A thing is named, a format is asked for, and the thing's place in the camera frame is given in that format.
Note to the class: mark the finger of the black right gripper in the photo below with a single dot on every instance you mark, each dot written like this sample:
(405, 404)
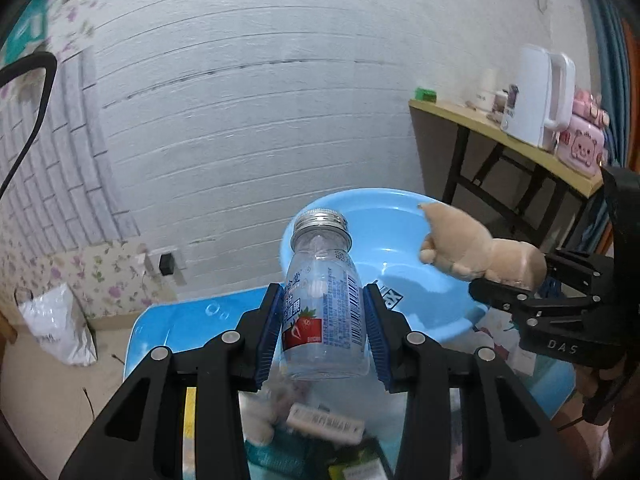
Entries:
(590, 274)
(515, 304)

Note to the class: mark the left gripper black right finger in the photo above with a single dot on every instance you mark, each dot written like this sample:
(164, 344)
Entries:
(505, 433)

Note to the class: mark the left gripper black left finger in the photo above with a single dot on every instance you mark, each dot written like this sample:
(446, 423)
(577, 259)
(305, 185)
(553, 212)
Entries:
(139, 433)

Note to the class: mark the beige plush toy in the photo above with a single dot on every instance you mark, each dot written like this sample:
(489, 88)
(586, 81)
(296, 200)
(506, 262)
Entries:
(461, 247)

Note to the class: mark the clear bottle with silver cap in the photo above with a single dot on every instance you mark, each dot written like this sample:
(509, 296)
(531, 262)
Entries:
(323, 334)

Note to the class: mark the black men's toner bottle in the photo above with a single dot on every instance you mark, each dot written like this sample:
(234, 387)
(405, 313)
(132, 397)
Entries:
(364, 461)

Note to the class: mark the white plush with yellow hat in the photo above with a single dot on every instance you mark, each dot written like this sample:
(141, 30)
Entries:
(263, 411)

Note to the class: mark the white barcode carton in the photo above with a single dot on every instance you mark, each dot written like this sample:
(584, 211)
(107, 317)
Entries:
(325, 425)

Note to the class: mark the dark green foil packet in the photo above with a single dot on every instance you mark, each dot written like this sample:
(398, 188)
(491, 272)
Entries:
(288, 460)

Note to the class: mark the pink bear box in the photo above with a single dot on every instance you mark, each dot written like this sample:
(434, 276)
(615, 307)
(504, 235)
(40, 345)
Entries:
(582, 145)

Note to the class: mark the white plastic bag on floor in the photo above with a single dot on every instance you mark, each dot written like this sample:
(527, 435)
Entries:
(57, 323)

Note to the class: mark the light blue plastic basin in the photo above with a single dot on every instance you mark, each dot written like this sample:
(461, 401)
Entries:
(387, 228)

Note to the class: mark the wooden side table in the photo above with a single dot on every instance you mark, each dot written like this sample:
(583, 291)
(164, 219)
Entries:
(539, 165)

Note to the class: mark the white electric kettle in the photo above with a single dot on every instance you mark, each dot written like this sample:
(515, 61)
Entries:
(544, 106)

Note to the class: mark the small dark jar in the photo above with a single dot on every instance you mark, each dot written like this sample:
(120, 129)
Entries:
(511, 97)

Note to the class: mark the white cup on side table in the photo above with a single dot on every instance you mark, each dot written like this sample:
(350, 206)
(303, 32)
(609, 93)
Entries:
(484, 96)

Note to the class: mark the green box on side table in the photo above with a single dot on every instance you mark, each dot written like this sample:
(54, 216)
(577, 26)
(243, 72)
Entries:
(425, 95)

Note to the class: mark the black wall plug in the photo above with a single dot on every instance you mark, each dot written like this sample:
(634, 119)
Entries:
(167, 264)

